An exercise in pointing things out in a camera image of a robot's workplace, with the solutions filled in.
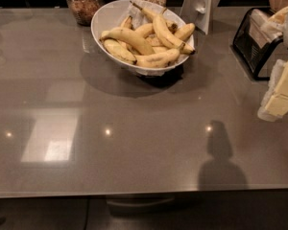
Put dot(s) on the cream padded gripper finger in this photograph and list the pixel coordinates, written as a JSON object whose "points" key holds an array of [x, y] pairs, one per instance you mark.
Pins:
{"points": [[279, 16], [277, 104]]}

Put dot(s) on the right rear yellow banana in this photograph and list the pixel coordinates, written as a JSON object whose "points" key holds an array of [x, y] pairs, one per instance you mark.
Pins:
{"points": [[185, 31]]}

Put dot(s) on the long top yellow banana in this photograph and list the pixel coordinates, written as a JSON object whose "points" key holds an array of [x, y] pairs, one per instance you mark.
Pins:
{"points": [[167, 38]]}

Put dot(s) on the front bottom yellow banana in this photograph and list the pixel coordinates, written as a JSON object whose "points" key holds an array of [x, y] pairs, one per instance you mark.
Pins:
{"points": [[159, 60]]}

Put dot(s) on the back stemmed yellow banana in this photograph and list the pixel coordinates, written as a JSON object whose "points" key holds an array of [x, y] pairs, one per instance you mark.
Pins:
{"points": [[150, 14]]}

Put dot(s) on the white ceramic bowl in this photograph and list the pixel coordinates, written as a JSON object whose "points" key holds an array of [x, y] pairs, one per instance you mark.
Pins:
{"points": [[112, 14]]}

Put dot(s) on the middle yellow banana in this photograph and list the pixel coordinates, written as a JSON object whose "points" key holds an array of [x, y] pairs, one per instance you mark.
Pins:
{"points": [[145, 30]]}

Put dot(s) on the left upper yellow banana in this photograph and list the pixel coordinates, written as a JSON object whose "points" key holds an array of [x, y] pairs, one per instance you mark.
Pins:
{"points": [[130, 37]]}

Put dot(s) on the small rear yellow banana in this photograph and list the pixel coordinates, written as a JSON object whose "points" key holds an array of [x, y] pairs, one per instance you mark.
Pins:
{"points": [[127, 22]]}

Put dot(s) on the left lower yellow banana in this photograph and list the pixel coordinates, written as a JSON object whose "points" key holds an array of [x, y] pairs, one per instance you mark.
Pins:
{"points": [[118, 51]]}

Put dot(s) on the left glass jar brown contents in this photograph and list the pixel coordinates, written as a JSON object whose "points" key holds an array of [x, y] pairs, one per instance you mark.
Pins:
{"points": [[83, 10]]}

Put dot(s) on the black wire basket holder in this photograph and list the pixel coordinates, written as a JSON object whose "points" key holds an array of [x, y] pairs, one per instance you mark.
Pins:
{"points": [[253, 46]]}

